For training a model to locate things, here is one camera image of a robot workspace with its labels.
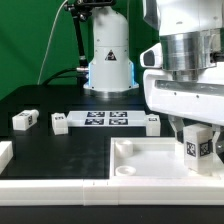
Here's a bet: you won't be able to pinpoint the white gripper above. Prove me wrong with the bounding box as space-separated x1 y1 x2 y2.
143 71 224 155

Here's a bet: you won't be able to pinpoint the white square tabletop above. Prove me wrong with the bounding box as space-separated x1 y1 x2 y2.
109 137 224 180

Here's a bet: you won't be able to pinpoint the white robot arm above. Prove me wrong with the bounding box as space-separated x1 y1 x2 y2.
85 0 224 158

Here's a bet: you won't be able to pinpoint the white left fence piece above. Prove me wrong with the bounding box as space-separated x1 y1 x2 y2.
0 141 13 174

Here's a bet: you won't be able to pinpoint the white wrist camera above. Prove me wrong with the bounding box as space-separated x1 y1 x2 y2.
140 43 163 68

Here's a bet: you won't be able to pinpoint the white marker base plate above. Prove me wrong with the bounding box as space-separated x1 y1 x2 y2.
67 110 145 127

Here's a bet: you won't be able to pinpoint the white front fence wall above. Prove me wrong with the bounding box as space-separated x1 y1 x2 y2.
0 179 224 206

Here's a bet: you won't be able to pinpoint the black cables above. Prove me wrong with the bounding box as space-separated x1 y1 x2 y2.
42 67 90 86

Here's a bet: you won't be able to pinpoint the black camera stand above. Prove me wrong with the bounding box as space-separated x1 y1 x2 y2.
64 0 116 71

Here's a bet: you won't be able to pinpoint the white cable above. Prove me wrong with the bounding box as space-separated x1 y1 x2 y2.
37 0 69 86

